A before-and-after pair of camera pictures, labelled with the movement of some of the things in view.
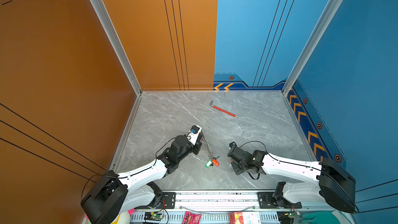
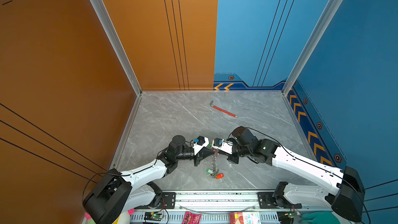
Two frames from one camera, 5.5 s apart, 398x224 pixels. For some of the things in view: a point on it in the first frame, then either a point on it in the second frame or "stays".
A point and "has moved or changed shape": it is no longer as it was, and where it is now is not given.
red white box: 244,218 stays
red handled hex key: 222,110 stays
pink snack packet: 190,218 stays
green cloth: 318,217 stays
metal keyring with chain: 207,145 has moved or changed shape
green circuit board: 153,216 stays
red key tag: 215,162 to 219,176
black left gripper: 196,145 to 198,157
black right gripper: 233,165 to 230,157
